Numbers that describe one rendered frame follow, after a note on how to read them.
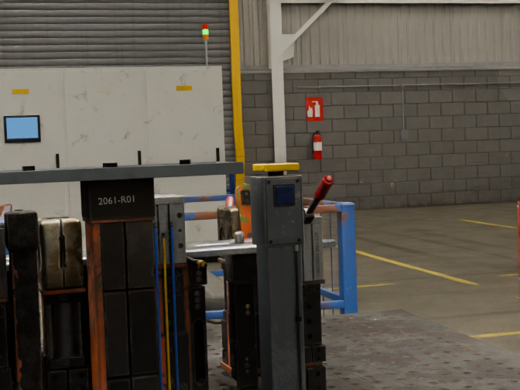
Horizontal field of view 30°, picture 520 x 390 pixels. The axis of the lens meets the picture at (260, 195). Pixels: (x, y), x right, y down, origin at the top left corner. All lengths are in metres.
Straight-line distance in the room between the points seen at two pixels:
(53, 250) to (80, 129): 8.07
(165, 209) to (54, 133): 8.04
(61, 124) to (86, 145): 0.31
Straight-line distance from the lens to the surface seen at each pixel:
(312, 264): 1.75
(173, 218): 1.65
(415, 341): 2.41
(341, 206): 3.81
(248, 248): 1.82
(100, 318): 1.48
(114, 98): 9.73
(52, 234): 1.63
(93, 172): 1.43
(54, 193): 9.67
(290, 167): 1.55
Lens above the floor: 1.19
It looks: 3 degrees down
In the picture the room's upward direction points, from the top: 2 degrees counter-clockwise
